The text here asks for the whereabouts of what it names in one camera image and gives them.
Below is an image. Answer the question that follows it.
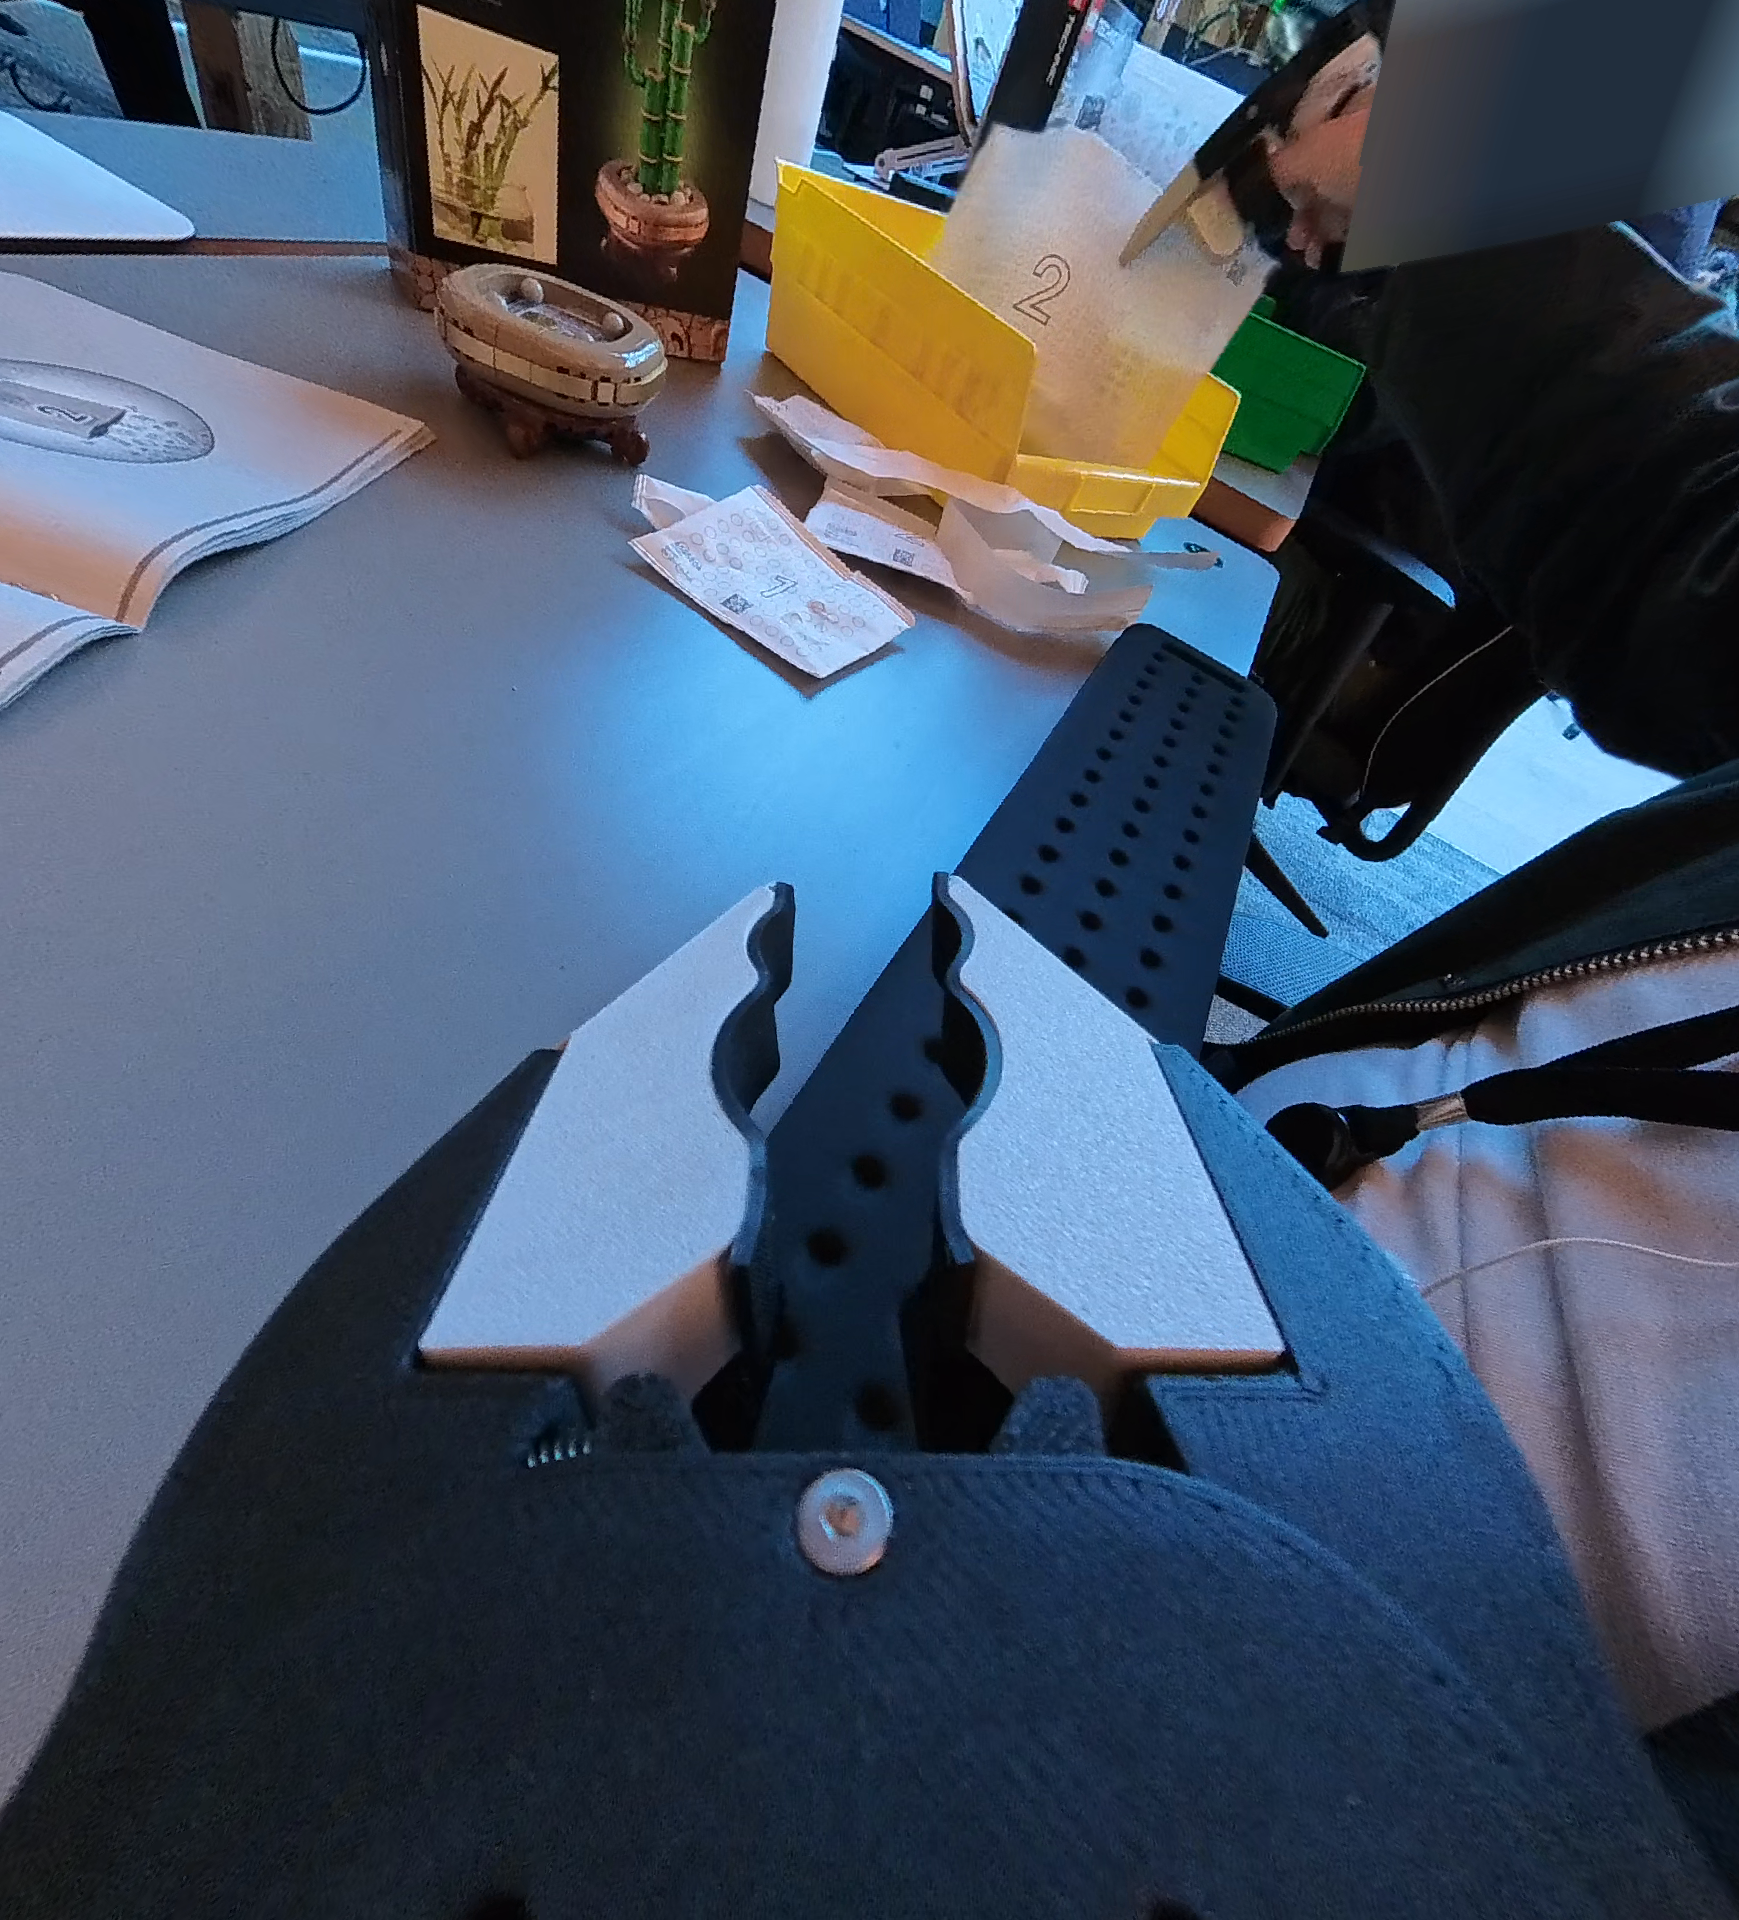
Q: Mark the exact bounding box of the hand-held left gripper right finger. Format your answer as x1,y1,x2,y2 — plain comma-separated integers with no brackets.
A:
931,874,1287,1449

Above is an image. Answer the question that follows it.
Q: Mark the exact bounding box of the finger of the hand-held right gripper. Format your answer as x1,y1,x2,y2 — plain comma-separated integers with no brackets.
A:
1115,90,1260,272

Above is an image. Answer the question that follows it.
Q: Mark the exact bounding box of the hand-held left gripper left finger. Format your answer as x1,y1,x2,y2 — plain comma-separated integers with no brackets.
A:
418,882,799,1449

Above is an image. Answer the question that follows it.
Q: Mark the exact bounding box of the white printed paper bag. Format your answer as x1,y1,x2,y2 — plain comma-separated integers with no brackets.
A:
936,44,1267,460

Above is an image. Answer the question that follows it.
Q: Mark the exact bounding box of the yellow plastic bin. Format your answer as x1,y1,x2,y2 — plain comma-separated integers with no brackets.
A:
767,156,1242,520

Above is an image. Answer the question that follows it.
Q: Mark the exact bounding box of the instruction booklet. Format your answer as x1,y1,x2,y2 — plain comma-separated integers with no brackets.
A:
0,270,436,783

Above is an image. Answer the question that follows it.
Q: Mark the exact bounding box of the grey desk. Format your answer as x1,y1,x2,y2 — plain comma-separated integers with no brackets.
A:
0,109,1282,1893

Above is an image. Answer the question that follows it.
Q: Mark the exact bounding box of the green plastic bin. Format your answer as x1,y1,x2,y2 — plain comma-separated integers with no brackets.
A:
1209,298,1367,475

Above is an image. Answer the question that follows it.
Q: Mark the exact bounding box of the black perforated chair armrest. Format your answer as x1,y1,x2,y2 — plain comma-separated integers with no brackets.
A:
755,621,1277,1454

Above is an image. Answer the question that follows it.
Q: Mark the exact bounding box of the crumpled torn paper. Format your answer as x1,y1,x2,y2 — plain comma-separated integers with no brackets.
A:
749,391,1155,635

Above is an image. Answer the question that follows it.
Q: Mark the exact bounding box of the white bottle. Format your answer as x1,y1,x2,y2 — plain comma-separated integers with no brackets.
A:
772,0,844,167

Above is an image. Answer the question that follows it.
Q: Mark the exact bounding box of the small torn paper piece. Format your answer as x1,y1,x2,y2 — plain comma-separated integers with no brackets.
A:
804,491,962,589

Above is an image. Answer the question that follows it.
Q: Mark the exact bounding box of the black office chair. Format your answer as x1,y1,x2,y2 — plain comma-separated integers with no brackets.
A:
1249,531,1561,1023

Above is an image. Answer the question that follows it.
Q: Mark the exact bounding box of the flat torn paper bag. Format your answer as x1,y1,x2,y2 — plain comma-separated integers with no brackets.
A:
628,484,916,680

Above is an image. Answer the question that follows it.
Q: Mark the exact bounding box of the black box with bamboo picture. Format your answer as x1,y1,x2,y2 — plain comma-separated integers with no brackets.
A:
370,0,778,365

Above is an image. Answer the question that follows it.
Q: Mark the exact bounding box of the brick-built plant pot model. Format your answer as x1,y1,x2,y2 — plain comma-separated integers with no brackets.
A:
434,262,666,465

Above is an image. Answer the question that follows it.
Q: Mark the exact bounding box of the black lanyard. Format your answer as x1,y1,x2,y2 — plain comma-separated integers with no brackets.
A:
1265,982,1739,1186

